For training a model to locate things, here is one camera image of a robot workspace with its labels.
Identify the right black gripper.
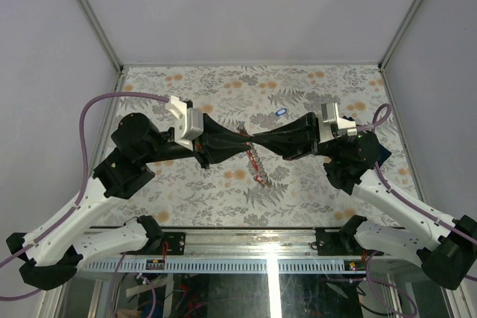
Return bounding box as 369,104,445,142
250,112,341,161

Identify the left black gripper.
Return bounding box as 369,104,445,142
142,112,253,168

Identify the metal key holder red handle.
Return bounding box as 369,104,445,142
245,141,271,188

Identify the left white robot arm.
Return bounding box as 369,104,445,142
6,112,250,290

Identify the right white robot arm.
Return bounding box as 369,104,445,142
251,112,476,290

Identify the blue key tag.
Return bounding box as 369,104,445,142
275,108,287,116

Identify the dark blue cloth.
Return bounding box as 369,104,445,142
377,145,392,167

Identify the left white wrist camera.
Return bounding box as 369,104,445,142
165,96,204,150

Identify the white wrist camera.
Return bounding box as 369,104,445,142
317,102,358,144
165,96,204,150

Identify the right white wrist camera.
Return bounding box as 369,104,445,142
317,102,358,144

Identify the aluminium front rail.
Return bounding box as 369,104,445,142
89,226,373,259

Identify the grey slotted cable duct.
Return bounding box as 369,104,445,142
83,257,365,275

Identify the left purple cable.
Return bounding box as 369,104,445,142
0,91,171,301

